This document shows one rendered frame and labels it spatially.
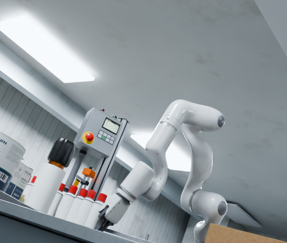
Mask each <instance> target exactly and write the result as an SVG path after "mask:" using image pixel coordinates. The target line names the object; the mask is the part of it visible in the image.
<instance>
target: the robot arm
mask: <svg viewBox="0 0 287 243"><path fill-rule="evenodd" d="M224 123H225V119H224V116H223V114H222V113H221V112H220V111H218V110H217V109H215V108H212V107H208V106H204V105H200V104H196V103H192V102H189V101H186V100H181V99H179V100H176V101H174V102H172V103H171V104H170V105H169V107H168V108H167V110H166V111H165V113H164V115H163V116H162V118H161V119H160V121H159V123H158V125H157V126H156V128H155V130H154V131H153V133H152V135H151V137H150V138H149V140H148V142H147V144H146V146H145V150H146V153H147V154H148V156H149V158H150V160H151V162H152V165H153V169H152V168H150V167H149V166H148V165H147V164H145V163H144V162H142V161H139V162H138V163H137V164H136V166H135V167H134V168H133V170H132V171H131V172H130V173H129V175H128V176H127V177H126V179H125V180H124V181H123V182H122V184H121V185H120V186H119V187H118V188H117V190H116V191H117V192H118V193H114V194H113V195H111V196H110V197H109V198H108V199H107V201H106V202H105V203H104V204H103V205H102V206H101V208H100V209H99V213H100V214H99V215H98V217H99V218H100V220H99V222H98V224H97V226H96V227H95V228H94V229H96V230H99V231H102V232H103V231H104V230H105V229H106V228H108V226H113V225H114V224H117V223H118V222H119V221H120V220H121V218H122V217H123V215H124V214H125V212H126V211H127V209H128V207H129V205H130V202H131V203H133V202H134V201H135V200H136V198H137V197H138V196H139V195H141V196H142V197H143V198H145V199H146V200H148V201H154V200H155V199H156V198H157V197H158V196H159V194H160V192H161V191H162V189H163V187H164V185H165V182H166V180H167V176H168V166H167V161H166V156H165V154H166V151H167V149H168V148H169V146H170V144H171V143H172V141H173V139H174V137H175V136H176V134H177V132H178V131H179V129H180V128H181V130H182V132H183V134H184V136H185V137H186V139H187V141H188V143H189V145H190V149H191V170H190V175H189V178H188V181H187V183H186V185H185V187H184V189H183V192H182V194H181V198H180V202H181V206H182V208H183V209H184V210H185V211H186V212H188V213H190V214H194V215H197V216H202V217H203V218H204V219H205V220H204V221H201V222H199V223H197V224H196V225H195V227H194V236H195V243H205V239H206V236H207V232H208V229H209V226H210V223H213V224H217V225H220V222H221V220H222V219H223V218H224V216H225V215H226V213H227V209H228V207H227V203H226V201H225V199H224V198H223V197H222V196H221V195H219V194H217V193H213V192H209V191H205V190H202V184H203V182H204V181H205V180H206V179H207V178H208V177H209V176H210V174H211V171H212V165H213V152H212V148H211V146H210V145H209V144H208V142H207V141H206V140H205V138H204V137H203V135H202V131H205V132H215V131H218V130H220V129H221V128H222V127H223V126H224Z"/></svg>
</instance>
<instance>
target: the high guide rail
mask: <svg viewBox="0 0 287 243"><path fill-rule="evenodd" d="M104 232H107V233H111V234H114V235H117V236H120V237H123V238H126V239H130V240H132V241H136V242H139V243H153V242H150V241H146V240H143V239H140V238H137V237H134V236H131V235H127V234H124V233H121V232H118V231H114V230H111V229H108V228H106V229H105V230H104Z"/></svg>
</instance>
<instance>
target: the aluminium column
mask: <svg viewBox="0 0 287 243"><path fill-rule="evenodd" d="M118 121H119V122H121V123H122V124H123V125H122V127H121V130H120V132H119V134H118V137H117V139H116V141H115V144H114V146H113V149H112V151H111V153H110V156H109V157H107V158H105V157H101V159H100V162H99V164H98V166H97V169H96V171H95V173H96V174H95V177H94V178H92V181H91V183H90V185H89V188H88V191H89V190H90V189H91V190H94V191H95V192H96V196H95V198H94V200H93V201H94V202H96V201H97V199H98V197H99V195H100V193H101V191H102V189H103V186H104V184H105V182H106V179H107V177H108V174H109V172H110V169H111V167H112V165H113V162H114V160H115V157H116V155H117V152H118V150H119V148H120V145H121V143H122V140H123V138H124V135H125V133H126V131H127V128H128V126H129V122H128V121H127V119H123V118H118Z"/></svg>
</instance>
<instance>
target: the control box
mask: <svg viewBox="0 0 287 243"><path fill-rule="evenodd" d="M106 117H107V118H109V119H111V120H113V121H114V122H116V123H118V124H120V128H119V130H118V132H117V134H116V135H115V134H113V133H111V132H110V131H108V130H106V129H104V128H102V125H103V123H104V120H105V118H106ZM122 125H123V124H122V123H121V122H119V121H118V120H116V119H114V118H112V117H110V116H109V115H107V114H105V113H103V112H101V111H100V110H98V109H96V108H92V109H91V110H89V111H88V112H87V114H86V116H85V118H84V120H83V122H82V124H81V127H80V129H79V131H78V133H77V135H76V137H75V139H74V142H73V143H74V145H75V147H77V148H79V149H81V150H84V151H86V152H87V153H89V154H90V155H92V156H94V157H96V158H98V159H101V157H105V158H107V157H109V156H110V153H111V151H112V149H113V146H114V144H115V141H116V139H117V137H118V134H119V132H120V130H121V127H122ZM99 130H102V131H103V132H105V133H107V134H109V135H111V136H113V137H115V141H114V143H113V145H111V144H109V143H108V142H106V141H104V140H102V139H100V138H98V137H97V135H98V132H99ZM88 133H92V134H93V135H94V139H93V140H92V141H87V140H86V138H85V136H86V135H87V134H88Z"/></svg>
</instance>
